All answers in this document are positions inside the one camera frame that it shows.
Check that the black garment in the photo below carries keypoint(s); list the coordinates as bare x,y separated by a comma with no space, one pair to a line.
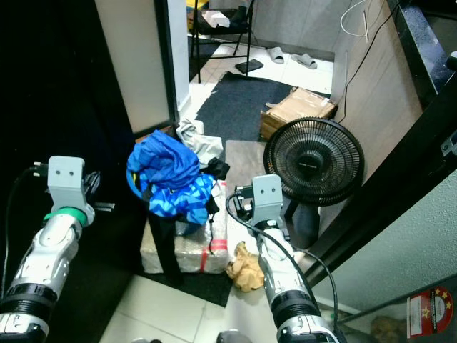
166,246

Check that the black folding chair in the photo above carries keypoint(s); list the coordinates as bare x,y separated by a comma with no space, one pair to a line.
221,28

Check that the red round sticker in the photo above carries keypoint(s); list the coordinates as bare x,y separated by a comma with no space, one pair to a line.
430,311

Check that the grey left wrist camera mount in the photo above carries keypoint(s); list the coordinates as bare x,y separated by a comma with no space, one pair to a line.
68,179

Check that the black flat floor object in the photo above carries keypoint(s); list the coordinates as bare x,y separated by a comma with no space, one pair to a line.
249,66

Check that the blue patterned garment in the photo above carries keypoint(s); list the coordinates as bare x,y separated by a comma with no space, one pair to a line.
164,164

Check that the grey white garment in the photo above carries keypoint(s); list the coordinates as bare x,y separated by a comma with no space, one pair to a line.
203,143

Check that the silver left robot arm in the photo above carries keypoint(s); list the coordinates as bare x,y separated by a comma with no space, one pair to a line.
43,264

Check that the dark grey doormat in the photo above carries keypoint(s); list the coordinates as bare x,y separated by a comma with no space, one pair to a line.
239,103

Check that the brown cardboard box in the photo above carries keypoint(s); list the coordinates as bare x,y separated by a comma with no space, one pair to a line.
300,107

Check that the black floor fan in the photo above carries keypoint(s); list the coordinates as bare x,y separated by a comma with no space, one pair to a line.
321,157

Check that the beige garment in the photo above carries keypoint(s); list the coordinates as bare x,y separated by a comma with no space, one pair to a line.
246,270

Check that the grey slipper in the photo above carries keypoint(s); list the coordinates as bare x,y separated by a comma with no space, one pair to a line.
275,55
304,61

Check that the grey robot left leg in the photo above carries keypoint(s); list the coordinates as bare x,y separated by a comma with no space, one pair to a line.
148,340

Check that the white door panel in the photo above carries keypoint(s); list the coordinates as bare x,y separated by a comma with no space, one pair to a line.
132,57

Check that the blue laundry basket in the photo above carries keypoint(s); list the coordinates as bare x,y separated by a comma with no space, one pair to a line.
133,187

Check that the bubble-wrapped box with red tape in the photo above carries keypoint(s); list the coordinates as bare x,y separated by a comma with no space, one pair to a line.
196,250

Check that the black floor mat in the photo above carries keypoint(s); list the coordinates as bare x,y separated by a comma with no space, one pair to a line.
203,287

